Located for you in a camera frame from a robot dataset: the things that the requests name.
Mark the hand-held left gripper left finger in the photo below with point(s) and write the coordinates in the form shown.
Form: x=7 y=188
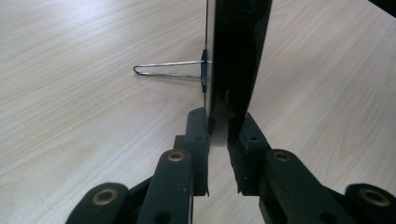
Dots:
x=199 y=149

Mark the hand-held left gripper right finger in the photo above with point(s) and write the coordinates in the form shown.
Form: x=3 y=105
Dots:
x=247 y=155

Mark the black lacquer floral plate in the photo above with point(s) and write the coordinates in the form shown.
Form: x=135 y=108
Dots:
x=236 y=46

